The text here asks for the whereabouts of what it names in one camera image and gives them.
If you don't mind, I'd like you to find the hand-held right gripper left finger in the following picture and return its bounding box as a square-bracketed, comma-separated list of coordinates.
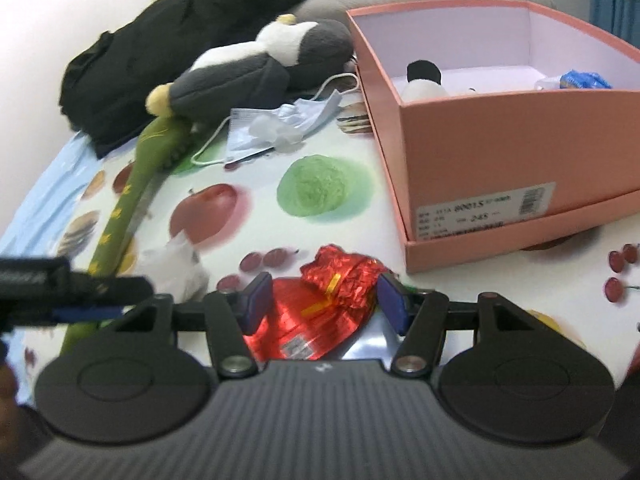
[102, 272, 273, 378]

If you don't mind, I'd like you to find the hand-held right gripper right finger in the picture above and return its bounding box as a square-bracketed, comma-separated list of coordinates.
[377, 272, 538, 377]

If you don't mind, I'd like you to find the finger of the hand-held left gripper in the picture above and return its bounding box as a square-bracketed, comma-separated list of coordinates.
[47, 305, 123, 323]
[67, 274, 153, 307]

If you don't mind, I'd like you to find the red foil packet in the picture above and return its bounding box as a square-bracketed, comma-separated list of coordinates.
[242, 245, 396, 361]

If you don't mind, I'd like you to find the white tissue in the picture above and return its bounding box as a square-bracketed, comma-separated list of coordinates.
[135, 237, 211, 301]

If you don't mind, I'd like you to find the pink cardboard box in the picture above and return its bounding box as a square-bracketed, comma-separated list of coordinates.
[345, 0, 640, 275]

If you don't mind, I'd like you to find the black white panda plush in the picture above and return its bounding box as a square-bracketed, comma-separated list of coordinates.
[402, 60, 451, 103]

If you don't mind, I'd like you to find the blue snack packet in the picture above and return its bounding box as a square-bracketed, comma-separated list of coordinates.
[535, 69, 613, 92]

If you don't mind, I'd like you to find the fruit printed tablecloth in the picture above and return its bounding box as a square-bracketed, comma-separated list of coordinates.
[0, 0, 640, 391]

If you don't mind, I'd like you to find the green embroidered massage stick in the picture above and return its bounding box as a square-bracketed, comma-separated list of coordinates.
[60, 115, 193, 356]

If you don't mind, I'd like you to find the disposable face mask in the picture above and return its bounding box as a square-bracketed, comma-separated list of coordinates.
[192, 72, 361, 168]

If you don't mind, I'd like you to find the clear plastic wrapper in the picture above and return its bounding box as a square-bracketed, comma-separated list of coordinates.
[247, 110, 307, 153]

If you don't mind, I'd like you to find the grey white penguin plush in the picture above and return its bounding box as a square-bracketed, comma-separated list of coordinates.
[145, 15, 356, 123]

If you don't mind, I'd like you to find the black cloth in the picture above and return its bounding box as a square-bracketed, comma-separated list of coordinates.
[59, 0, 313, 158]

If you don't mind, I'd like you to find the blue curtain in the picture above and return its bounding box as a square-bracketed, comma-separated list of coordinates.
[587, 0, 640, 51]

